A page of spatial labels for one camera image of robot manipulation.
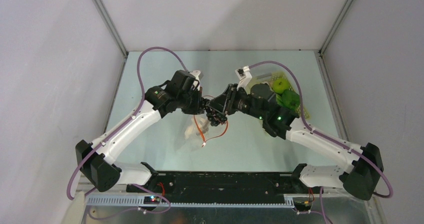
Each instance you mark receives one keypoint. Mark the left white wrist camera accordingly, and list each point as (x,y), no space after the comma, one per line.
(198,76)

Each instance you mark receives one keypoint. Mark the white oyster mushroom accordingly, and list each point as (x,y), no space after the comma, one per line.
(198,124)

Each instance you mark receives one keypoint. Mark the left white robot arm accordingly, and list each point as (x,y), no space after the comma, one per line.
(97,160)

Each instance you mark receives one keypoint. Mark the green bell pepper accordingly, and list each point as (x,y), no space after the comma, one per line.
(290,99)

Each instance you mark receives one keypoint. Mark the cream perforated plastic basket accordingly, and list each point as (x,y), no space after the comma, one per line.
(261,86)

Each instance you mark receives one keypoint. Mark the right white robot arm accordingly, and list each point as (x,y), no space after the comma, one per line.
(358,168)

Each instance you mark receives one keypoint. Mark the clear zip top bag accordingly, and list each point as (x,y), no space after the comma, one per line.
(196,142)

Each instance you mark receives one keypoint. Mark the dark purple grape bunch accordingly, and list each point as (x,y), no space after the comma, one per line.
(215,118)

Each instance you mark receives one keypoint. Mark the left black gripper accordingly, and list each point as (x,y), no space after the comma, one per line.
(198,107)

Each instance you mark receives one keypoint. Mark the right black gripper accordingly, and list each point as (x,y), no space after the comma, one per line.
(230,100)

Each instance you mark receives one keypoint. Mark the green apple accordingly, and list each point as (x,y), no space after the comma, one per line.
(280,85)

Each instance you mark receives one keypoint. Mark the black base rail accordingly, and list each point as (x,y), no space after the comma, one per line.
(209,187)

